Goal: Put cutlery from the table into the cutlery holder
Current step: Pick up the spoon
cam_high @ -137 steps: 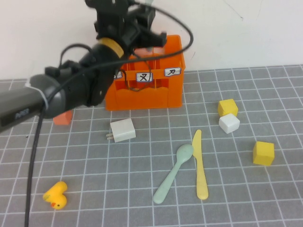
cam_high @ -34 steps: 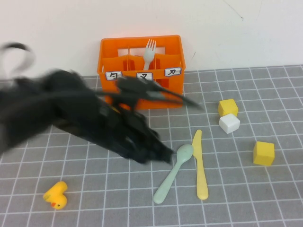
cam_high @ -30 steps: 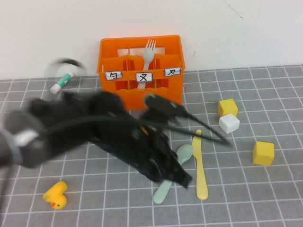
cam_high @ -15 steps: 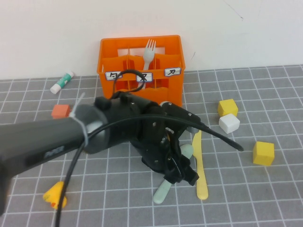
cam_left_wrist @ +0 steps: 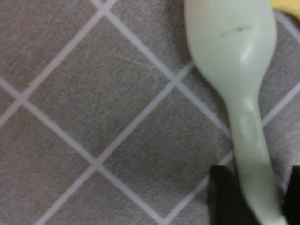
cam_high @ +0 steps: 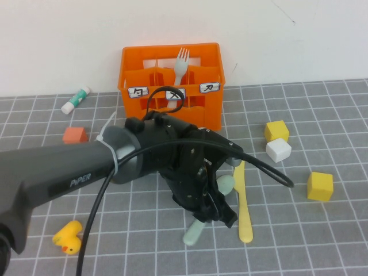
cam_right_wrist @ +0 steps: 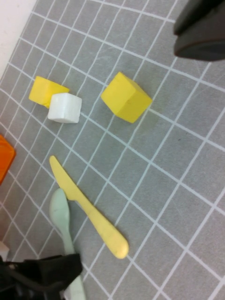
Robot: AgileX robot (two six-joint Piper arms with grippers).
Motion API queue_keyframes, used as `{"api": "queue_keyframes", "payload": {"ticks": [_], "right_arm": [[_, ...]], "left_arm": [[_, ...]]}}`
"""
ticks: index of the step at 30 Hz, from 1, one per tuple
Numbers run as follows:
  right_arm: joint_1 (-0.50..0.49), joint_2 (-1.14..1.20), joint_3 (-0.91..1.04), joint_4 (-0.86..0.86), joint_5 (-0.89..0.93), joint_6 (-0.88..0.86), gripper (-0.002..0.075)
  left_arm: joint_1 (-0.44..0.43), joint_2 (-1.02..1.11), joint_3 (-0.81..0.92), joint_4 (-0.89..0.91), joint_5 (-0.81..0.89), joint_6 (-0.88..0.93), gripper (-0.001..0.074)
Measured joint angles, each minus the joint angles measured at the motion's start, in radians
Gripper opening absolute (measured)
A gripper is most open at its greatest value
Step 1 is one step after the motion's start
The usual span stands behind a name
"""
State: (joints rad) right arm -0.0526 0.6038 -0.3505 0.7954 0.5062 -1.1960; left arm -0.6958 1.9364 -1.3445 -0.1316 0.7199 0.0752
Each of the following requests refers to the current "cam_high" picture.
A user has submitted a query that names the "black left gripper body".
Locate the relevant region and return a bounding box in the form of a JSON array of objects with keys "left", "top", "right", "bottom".
[{"left": 169, "top": 143, "right": 228, "bottom": 219}]

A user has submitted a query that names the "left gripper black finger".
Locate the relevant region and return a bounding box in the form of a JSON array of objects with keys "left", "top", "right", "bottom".
[
  {"left": 191, "top": 205, "right": 214, "bottom": 224},
  {"left": 212, "top": 198, "right": 239, "bottom": 229}
]

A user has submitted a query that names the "yellow plastic knife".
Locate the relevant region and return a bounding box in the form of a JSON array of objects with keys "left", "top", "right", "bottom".
[{"left": 233, "top": 160, "right": 254, "bottom": 244}]

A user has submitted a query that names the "pale green plastic spoon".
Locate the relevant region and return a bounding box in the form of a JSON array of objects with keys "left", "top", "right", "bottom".
[{"left": 183, "top": 174, "right": 236, "bottom": 247}]

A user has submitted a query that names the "grey plastic fork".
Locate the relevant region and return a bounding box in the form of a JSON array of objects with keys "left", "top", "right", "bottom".
[{"left": 166, "top": 47, "right": 191, "bottom": 110}]

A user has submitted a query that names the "orange plastic cutlery holder crate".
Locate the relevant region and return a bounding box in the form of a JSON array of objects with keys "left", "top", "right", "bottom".
[{"left": 118, "top": 42, "right": 225, "bottom": 132}]

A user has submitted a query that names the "grey grid tablecloth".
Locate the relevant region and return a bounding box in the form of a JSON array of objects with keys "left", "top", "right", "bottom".
[{"left": 0, "top": 79, "right": 368, "bottom": 276}]

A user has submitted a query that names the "white foam cube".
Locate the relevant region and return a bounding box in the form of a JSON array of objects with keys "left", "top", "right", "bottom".
[{"left": 265, "top": 137, "right": 292, "bottom": 164}]

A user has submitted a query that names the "white zip tie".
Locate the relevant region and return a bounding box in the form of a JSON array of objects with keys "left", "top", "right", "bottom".
[{"left": 96, "top": 112, "right": 119, "bottom": 174}]

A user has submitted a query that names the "white label fork character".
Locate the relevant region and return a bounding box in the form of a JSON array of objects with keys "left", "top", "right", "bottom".
[{"left": 165, "top": 88, "right": 186, "bottom": 101}]

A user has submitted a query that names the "yellow foam cube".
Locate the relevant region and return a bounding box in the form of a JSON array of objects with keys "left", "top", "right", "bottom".
[
  {"left": 264, "top": 120, "right": 290, "bottom": 143},
  {"left": 306, "top": 171, "right": 334, "bottom": 202}
]

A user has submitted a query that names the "white label knife character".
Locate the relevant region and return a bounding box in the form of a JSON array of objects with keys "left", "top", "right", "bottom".
[{"left": 200, "top": 82, "right": 221, "bottom": 94}]

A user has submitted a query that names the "white label spoon character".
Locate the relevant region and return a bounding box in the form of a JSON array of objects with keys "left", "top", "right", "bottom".
[{"left": 128, "top": 87, "right": 150, "bottom": 99}]

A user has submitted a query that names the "salmon pink foam cube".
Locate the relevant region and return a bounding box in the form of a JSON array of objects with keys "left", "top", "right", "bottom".
[{"left": 62, "top": 126, "right": 89, "bottom": 144}]

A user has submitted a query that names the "yellow rubber duck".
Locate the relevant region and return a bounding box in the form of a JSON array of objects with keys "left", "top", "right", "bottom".
[{"left": 52, "top": 220, "right": 83, "bottom": 256}]

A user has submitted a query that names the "white green glue stick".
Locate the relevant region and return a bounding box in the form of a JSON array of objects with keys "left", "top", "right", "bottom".
[{"left": 60, "top": 87, "right": 91, "bottom": 115}]

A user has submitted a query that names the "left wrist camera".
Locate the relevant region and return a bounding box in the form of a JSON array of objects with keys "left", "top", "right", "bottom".
[{"left": 198, "top": 127, "right": 245, "bottom": 168}]

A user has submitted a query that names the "thin black left gripper cable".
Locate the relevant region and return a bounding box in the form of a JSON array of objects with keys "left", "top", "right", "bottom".
[{"left": 144, "top": 85, "right": 186, "bottom": 119}]

